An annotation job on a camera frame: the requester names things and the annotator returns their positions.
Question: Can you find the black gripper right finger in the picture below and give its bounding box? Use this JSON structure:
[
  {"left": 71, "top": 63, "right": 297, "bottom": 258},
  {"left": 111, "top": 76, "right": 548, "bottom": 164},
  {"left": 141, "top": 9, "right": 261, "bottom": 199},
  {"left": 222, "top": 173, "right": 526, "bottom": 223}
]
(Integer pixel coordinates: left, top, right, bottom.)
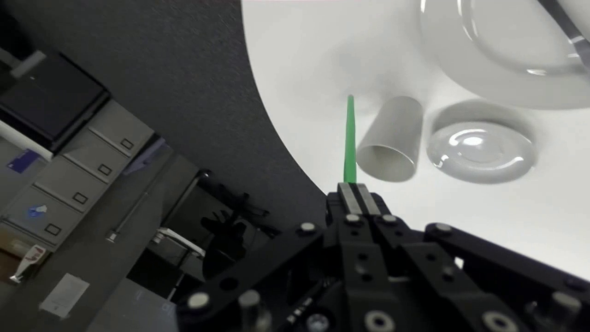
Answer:
[{"left": 356, "top": 183, "right": 590, "bottom": 332}]

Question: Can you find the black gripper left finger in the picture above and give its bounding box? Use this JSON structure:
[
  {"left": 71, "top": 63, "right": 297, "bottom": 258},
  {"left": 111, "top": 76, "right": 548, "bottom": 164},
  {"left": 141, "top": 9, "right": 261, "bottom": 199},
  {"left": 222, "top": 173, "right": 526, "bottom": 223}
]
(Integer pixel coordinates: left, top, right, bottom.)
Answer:
[{"left": 176, "top": 181, "right": 395, "bottom": 332}]

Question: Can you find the green straw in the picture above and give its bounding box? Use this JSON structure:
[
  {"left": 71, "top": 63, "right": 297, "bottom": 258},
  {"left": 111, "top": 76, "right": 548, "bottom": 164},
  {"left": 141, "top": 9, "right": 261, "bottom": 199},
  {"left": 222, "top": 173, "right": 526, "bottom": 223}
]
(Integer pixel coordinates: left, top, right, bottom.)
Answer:
[{"left": 340, "top": 92, "right": 360, "bottom": 186}]

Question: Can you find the small white saucer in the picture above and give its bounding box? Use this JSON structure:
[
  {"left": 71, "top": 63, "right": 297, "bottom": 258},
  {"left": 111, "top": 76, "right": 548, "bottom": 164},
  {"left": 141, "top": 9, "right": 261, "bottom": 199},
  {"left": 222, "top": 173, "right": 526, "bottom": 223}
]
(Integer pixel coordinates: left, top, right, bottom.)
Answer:
[{"left": 427, "top": 118, "right": 537, "bottom": 186}]

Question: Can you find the white mug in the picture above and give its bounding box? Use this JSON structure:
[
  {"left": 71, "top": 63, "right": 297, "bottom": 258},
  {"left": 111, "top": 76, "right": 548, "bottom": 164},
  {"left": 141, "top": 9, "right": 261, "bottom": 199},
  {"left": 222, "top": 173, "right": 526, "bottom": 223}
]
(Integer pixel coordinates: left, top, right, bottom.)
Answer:
[{"left": 356, "top": 94, "right": 427, "bottom": 184}]

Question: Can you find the large white plate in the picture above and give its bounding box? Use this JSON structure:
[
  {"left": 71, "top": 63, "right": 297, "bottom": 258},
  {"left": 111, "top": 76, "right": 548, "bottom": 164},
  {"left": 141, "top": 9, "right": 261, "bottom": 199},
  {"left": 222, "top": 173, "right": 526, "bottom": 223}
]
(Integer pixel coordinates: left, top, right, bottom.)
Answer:
[{"left": 417, "top": 0, "right": 590, "bottom": 113}]

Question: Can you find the gray drawer cabinet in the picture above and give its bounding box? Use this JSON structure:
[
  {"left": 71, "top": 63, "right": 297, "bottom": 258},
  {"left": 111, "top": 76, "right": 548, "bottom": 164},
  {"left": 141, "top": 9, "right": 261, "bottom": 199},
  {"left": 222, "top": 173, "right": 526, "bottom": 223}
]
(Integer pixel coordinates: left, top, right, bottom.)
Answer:
[{"left": 0, "top": 98, "right": 157, "bottom": 251}]

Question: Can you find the black flat box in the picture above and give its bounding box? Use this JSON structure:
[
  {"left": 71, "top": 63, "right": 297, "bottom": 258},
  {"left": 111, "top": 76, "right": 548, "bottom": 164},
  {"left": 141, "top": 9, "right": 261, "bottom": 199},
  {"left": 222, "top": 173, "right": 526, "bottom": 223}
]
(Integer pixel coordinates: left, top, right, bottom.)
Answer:
[{"left": 0, "top": 50, "right": 113, "bottom": 155}]

